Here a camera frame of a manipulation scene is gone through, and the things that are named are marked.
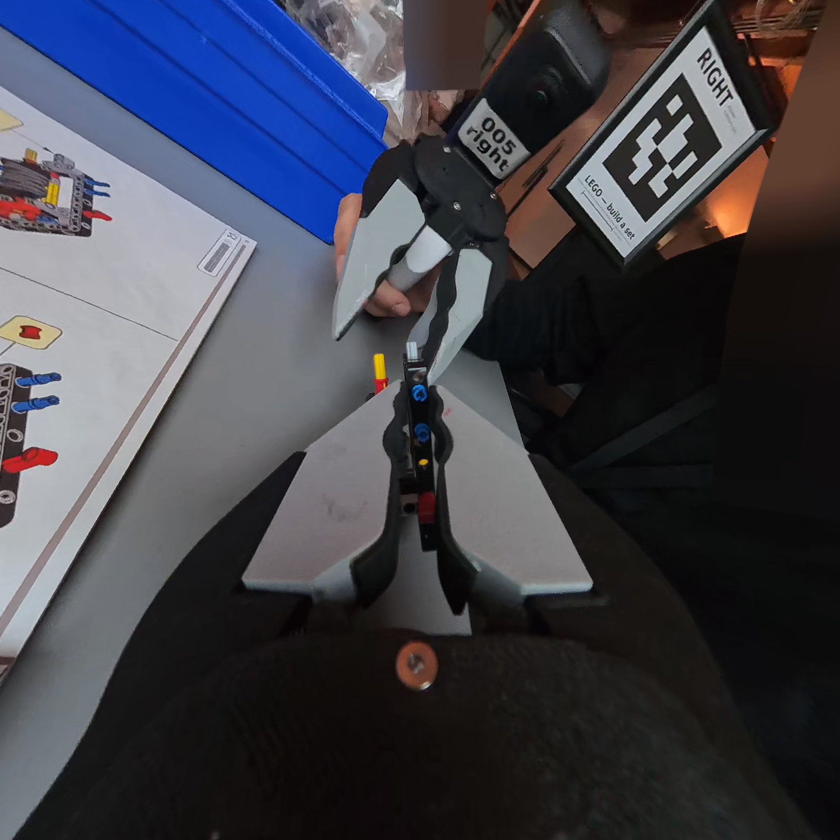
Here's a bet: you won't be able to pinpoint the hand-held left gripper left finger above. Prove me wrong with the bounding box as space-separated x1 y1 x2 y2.
241 381 411 608

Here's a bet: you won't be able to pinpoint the person's right hand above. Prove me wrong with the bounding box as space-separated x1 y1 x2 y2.
333 193 437 320

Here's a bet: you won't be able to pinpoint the person's dark clothing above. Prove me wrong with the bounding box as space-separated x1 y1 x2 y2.
518 367 840 834

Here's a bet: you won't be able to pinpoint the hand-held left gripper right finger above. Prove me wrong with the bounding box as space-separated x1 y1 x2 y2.
427 384 594 616

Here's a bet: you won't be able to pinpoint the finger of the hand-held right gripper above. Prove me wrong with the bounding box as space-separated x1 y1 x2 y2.
408 248 498 388
331 177 434 342

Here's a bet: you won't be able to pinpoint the blue storage bin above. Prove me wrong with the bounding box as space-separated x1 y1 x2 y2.
0 0 389 245

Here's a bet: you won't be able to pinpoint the clear plastic bags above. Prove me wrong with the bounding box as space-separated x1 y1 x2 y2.
279 0 409 147

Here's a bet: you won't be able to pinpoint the lego instruction booklet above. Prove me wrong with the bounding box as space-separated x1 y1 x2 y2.
0 85 258 683

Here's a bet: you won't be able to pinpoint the black lego frame assembly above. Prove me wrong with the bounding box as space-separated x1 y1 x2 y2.
366 341 438 553

